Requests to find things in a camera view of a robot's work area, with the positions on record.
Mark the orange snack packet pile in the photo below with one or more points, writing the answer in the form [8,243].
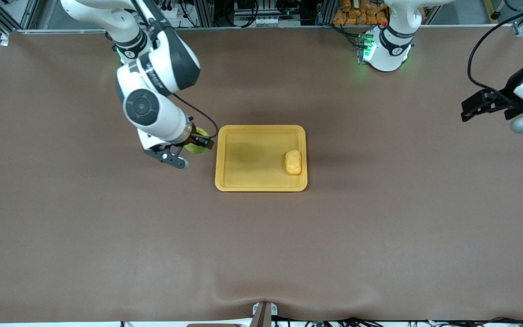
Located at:
[352,17]

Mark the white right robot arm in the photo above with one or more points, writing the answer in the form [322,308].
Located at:
[161,118]

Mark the green apple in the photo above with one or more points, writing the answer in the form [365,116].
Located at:
[200,132]

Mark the yellow potato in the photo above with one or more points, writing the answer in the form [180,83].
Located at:
[293,162]

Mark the white power strip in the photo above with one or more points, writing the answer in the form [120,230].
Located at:
[176,20]

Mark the yellow plastic tray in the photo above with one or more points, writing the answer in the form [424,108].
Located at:
[243,159]

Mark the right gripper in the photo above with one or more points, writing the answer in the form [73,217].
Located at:
[197,140]

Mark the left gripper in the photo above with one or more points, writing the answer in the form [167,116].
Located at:
[510,92]

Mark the brown table mat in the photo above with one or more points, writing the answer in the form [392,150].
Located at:
[261,250]

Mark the white terminal block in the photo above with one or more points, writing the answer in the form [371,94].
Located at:
[266,21]

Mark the metal clamp bracket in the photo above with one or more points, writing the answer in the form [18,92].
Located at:
[261,313]

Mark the aluminium table edge rail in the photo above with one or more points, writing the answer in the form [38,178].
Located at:
[61,31]

